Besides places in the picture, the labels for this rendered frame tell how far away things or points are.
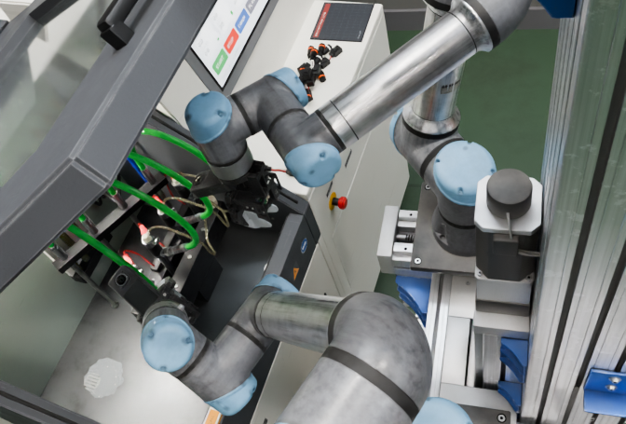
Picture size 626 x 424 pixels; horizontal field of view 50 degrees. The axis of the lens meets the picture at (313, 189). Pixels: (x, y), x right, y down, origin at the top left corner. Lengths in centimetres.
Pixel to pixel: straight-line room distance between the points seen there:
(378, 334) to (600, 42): 35
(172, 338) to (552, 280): 52
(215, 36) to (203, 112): 70
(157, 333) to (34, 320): 80
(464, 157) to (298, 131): 42
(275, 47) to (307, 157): 100
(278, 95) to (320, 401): 53
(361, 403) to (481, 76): 260
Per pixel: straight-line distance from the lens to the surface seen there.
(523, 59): 324
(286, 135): 100
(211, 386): 105
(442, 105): 130
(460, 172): 129
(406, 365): 69
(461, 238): 141
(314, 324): 84
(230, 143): 107
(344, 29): 201
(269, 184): 119
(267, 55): 190
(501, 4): 103
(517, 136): 295
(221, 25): 175
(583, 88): 57
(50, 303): 179
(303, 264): 172
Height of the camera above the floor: 232
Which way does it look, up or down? 54 degrees down
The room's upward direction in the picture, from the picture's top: 20 degrees counter-clockwise
